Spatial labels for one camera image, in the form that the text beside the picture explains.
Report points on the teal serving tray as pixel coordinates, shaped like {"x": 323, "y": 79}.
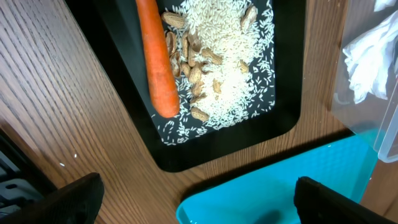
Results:
{"x": 266, "y": 195}

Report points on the clear plastic bin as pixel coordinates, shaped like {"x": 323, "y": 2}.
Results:
{"x": 374, "y": 119}

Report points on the white napkin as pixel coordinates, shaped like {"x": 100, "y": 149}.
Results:
{"x": 370, "y": 49}

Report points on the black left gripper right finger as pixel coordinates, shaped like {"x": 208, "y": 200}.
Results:
{"x": 316, "y": 203}

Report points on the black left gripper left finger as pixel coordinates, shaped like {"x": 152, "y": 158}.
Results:
{"x": 77, "y": 202}

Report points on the orange carrot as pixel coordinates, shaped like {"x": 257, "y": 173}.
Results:
{"x": 162, "y": 87}

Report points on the pile of rice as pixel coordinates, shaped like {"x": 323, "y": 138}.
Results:
{"x": 183, "y": 126}

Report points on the black tray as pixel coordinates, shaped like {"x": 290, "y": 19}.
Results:
{"x": 113, "y": 31}

